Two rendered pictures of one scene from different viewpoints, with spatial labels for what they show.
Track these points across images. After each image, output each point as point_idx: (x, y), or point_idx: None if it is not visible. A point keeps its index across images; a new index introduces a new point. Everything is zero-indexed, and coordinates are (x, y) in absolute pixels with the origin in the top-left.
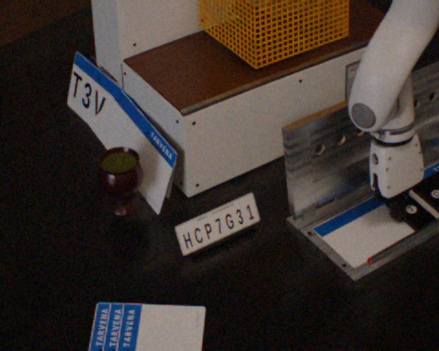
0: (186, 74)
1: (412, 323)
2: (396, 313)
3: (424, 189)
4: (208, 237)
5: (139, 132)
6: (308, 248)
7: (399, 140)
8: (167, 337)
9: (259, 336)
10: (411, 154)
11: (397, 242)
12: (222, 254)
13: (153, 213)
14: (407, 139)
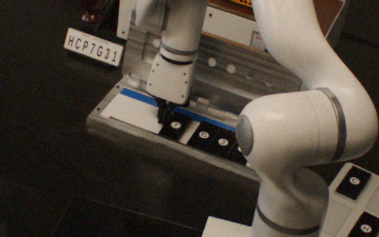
0: None
1: (72, 160)
2: (76, 151)
3: (204, 128)
4: (82, 49)
5: None
6: None
7: (164, 54)
8: None
9: (17, 96)
10: (176, 76)
11: (136, 126)
12: (80, 63)
13: (95, 29)
14: (170, 58)
